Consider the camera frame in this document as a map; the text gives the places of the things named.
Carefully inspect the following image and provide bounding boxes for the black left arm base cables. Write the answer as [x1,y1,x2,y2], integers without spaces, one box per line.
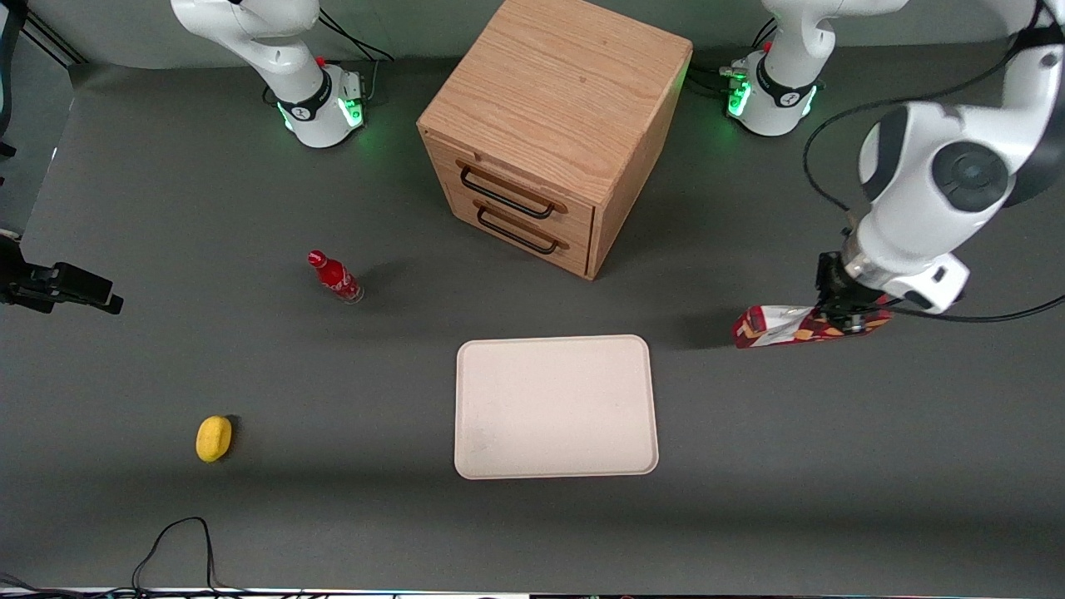
[686,17,780,99]

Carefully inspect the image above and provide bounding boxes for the yellow lemon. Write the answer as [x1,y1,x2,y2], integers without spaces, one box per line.
[196,415,234,463]

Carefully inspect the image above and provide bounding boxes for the red cola bottle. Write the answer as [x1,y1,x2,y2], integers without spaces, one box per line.
[307,250,365,305]

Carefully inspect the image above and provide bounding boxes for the black cable bundle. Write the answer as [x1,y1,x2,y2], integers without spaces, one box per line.
[0,571,52,599]

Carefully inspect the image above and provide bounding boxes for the red cookie box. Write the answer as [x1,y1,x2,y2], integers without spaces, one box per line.
[732,304,896,349]

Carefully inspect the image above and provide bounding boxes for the black right arm base cable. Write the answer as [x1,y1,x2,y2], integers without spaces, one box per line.
[319,8,397,107]

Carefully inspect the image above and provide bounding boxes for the black looped cable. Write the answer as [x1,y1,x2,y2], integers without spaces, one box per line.
[131,517,222,597]

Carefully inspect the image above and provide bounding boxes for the wooden drawer front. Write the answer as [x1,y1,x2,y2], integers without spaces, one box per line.
[431,137,597,247]
[448,185,595,280]

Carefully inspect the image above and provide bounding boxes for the black metal drawer handle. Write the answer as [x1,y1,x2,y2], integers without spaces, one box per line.
[459,166,557,220]
[475,205,561,255]

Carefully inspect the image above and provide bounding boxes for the wooden drawer cabinet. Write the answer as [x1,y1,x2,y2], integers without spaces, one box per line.
[416,0,694,281]

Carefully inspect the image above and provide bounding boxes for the beige plastic tray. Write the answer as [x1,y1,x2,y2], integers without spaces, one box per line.
[454,334,660,481]

